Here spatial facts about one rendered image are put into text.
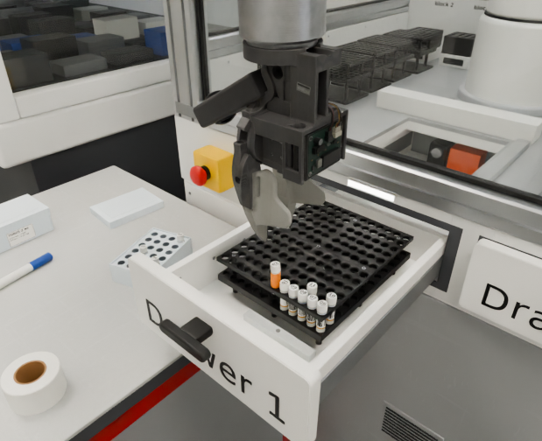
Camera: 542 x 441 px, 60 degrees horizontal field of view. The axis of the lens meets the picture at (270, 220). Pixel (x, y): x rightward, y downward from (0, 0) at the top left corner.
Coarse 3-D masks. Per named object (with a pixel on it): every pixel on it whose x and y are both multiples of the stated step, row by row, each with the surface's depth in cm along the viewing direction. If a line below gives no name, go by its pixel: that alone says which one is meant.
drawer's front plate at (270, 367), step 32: (160, 288) 56; (192, 288) 54; (224, 320) 49; (224, 352) 51; (256, 352) 47; (288, 352) 46; (224, 384) 55; (256, 384) 50; (288, 384) 45; (288, 416) 48
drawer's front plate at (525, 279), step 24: (480, 240) 62; (480, 264) 62; (504, 264) 60; (528, 264) 58; (480, 288) 64; (504, 288) 61; (528, 288) 59; (480, 312) 65; (504, 312) 63; (528, 312) 60; (528, 336) 62
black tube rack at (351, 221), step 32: (320, 224) 70; (352, 224) 70; (256, 256) 63; (288, 256) 63; (320, 256) 63; (352, 256) 64; (384, 256) 63; (256, 288) 62; (320, 288) 62; (352, 288) 58; (288, 320) 58
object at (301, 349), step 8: (248, 312) 62; (256, 312) 62; (248, 320) 61; (256, 320) 60; (264, 320) 60; (264, 328) 59; (272, 328) 59; (280, 328) 59; (272, 336) 59; (280, 336) 58; (288, 336) 58; (280, 344) 58; (288, 344) 57; (296, 344) 57; (304, 344) 57; (296, 352) 57; (304, 352) 56; (312, 352) 56
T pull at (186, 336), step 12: (168, 324) 51; (192, 324) 51; (204, 324) 51; (168, 336) 51; (180, 336) 49; (192, 336) 50; (204, 336) 50; (192, 348) 48; (204, 348) 48; (204, 360) 48
